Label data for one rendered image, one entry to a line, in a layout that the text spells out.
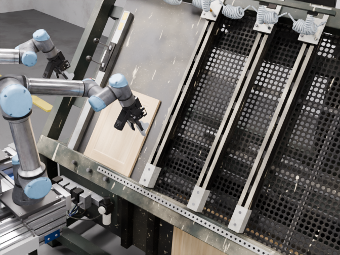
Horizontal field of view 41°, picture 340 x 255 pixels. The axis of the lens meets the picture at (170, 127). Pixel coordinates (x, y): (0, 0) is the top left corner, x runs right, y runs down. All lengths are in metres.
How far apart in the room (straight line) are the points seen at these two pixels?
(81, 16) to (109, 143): 6.51
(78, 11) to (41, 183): 7.34
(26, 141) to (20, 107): 0.17
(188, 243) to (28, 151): 1.28
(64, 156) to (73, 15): 6.60
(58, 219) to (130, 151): 0.60
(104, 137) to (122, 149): 0.16
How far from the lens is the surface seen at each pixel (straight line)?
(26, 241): 2.18
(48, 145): 3.05
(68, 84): 2.06
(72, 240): 3.33
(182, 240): 2.85
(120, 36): 2.95
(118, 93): 2.01
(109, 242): 3.56
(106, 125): 2.82
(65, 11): 9.57
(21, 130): 1.91
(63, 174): 2.97
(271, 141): 2.28
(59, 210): 2.37
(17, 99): 1.82
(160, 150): 2.52
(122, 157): 2.71
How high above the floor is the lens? 2.36
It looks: 27 degrees down
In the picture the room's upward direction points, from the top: 4 degrees clockwise
